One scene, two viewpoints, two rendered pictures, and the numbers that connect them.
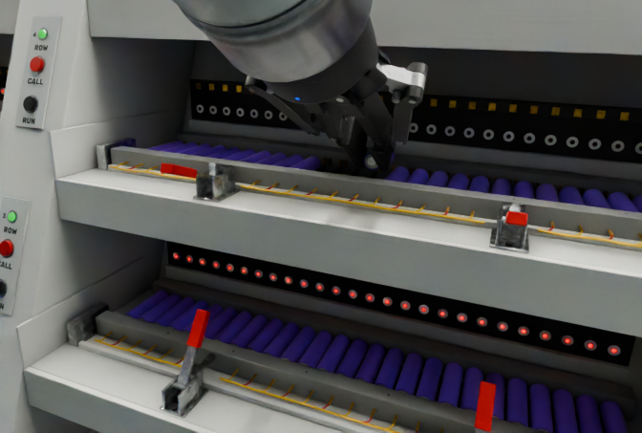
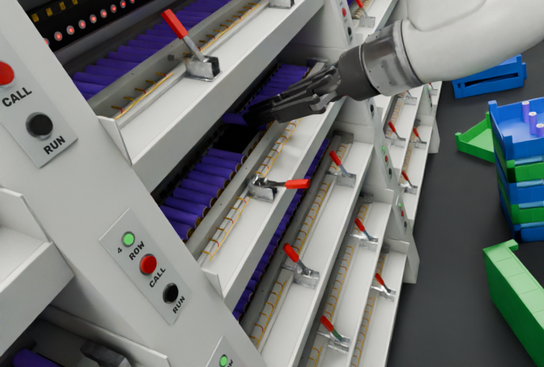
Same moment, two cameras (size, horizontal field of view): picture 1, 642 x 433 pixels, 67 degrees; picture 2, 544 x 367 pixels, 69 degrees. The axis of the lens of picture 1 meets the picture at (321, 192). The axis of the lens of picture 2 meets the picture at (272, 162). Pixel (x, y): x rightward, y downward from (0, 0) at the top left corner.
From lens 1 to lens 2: 0.71 m
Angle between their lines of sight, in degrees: 75
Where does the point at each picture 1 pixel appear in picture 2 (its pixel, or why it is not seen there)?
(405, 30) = (274, 49)
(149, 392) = (301, 298)
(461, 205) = not seen: hidden behind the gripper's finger
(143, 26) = (181, 148)
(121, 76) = not seen: hidden behind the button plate
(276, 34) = not seen: hidden behind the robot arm
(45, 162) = (210, 304)
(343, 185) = (275, 137)
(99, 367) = (280, 335)
